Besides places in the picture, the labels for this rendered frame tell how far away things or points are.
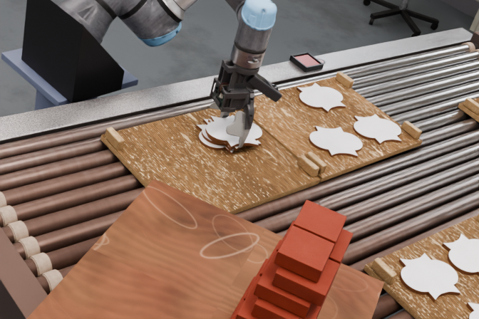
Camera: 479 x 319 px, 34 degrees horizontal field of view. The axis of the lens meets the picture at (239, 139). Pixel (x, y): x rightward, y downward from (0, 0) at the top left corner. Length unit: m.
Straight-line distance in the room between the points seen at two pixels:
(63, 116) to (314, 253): 0.99
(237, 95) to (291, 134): 0.28
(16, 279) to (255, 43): 0.72
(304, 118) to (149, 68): 2.00
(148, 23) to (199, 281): 0.97
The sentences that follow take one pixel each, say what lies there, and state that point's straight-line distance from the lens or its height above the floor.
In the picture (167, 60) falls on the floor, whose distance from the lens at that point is 4.15.
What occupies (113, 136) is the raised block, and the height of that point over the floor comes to 0.96.
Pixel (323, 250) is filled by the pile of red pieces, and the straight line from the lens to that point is 1.14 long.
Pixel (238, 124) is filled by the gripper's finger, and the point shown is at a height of 1.02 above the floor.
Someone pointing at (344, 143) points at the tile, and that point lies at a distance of 2.08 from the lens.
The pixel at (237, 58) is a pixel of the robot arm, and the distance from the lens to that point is 1.80.
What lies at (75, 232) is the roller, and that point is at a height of 0.92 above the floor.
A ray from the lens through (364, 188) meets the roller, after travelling 1.99.
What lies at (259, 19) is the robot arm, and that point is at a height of 1.30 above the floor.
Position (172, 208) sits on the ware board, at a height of 1.04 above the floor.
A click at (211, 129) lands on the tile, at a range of 1.93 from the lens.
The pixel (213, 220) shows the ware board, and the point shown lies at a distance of 1.55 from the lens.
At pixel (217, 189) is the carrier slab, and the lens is 1.80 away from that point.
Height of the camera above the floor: 2.03
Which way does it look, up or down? 33 degrees down
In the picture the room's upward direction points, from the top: 16 degrees clockwise
